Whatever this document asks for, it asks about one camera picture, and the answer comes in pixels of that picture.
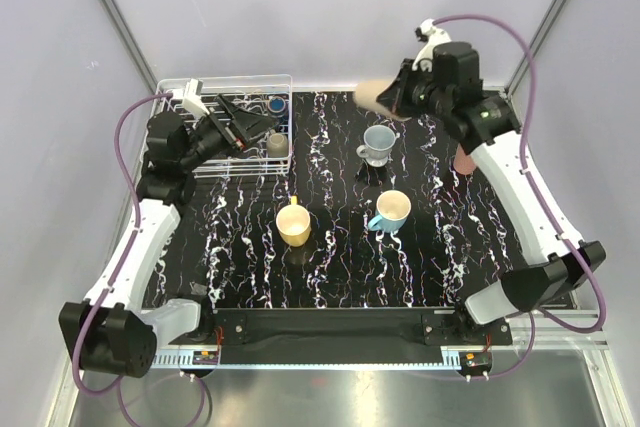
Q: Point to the slotted cable duct rail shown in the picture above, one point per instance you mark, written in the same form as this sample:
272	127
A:
372	357

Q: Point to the white grey mug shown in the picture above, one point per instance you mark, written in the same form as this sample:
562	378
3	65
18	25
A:
378	141

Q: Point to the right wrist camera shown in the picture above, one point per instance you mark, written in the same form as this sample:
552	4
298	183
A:
431	36

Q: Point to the tan beige tall cup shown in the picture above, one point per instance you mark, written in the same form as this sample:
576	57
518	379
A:
365	96

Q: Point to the orange connector box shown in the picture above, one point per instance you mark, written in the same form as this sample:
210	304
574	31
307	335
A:
205	357
481	361

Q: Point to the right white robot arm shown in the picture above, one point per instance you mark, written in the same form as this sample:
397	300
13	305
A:
558	259

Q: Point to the beige small mug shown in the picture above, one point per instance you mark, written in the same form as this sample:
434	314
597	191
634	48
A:
277	146

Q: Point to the right orange connector box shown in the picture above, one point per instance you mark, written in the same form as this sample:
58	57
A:
481	361

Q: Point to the dark blue mug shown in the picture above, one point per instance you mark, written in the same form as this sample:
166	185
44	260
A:
277	106

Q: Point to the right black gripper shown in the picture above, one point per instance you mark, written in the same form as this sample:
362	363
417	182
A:
396	96

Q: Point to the white wire dish rack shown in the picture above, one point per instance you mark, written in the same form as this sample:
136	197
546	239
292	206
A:
258	94

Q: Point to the yellow cup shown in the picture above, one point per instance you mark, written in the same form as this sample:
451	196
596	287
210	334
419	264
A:
293	222

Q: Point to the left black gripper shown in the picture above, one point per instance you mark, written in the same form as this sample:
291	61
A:
247	124

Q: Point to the left orange connector box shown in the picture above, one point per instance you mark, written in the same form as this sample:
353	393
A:
205	357

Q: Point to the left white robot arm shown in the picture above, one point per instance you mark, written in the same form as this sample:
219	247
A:
108	331

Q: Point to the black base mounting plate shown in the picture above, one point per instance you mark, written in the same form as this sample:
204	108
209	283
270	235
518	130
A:
433	326

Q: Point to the black marble pattern mat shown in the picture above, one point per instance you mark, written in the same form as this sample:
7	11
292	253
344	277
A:
456	240

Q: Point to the pink plastic cup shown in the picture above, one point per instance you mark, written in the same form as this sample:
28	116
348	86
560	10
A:
463	163

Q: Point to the light blue cup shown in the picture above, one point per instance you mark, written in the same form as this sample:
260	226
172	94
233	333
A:
391	212

